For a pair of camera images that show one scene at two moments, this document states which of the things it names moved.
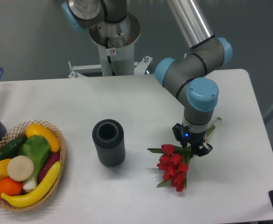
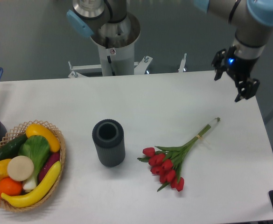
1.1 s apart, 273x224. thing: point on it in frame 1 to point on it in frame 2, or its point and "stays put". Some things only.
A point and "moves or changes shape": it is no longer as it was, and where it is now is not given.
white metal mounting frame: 139,68 stays put
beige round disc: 20,168 stays put
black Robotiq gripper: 195,140 to 240,69
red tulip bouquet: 174,163 moves or changes shape
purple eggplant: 52,157 stays put
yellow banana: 39,193 stays put
